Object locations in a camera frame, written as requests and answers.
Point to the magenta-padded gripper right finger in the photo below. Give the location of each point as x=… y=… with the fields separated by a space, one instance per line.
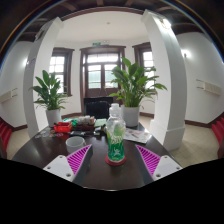
x=148 y=160

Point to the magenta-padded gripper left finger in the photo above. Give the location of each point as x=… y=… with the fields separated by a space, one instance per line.
x=77 y=160

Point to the clear green-labelled drink bottle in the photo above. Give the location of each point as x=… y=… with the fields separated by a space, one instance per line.
x=115 y=140

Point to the white mug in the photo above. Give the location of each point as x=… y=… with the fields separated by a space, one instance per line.
x=75 y=145

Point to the flat black device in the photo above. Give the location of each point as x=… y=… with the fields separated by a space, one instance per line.
x=78 y=133

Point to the flat round red coaster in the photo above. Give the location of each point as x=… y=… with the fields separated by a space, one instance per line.
x=115 y=163

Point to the red box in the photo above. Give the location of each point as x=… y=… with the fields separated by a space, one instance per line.
x=62 y=127

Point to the brown basket with packets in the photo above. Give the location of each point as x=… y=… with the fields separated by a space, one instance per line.
x=86 y=122

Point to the green booklet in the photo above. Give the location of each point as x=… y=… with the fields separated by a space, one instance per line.
x=100 y=122

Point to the large potted plant, white pot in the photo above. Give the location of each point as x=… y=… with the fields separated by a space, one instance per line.
x=131 y=116

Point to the small potted plant, white pot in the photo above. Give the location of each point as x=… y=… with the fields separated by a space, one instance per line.
x=53 y=117

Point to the black chair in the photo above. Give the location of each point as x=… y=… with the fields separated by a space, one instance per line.
x=97 y=108

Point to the dark wooden glazed door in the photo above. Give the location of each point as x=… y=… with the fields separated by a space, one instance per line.
x=100 y=88

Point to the wide dark-framed window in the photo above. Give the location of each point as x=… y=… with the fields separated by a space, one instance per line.
x=56 y=66

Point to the narrow dark-framed window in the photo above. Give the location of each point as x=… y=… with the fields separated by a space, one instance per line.
x=147 y=60

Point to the green exit sign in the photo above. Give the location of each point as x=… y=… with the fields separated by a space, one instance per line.
x=96 y=43

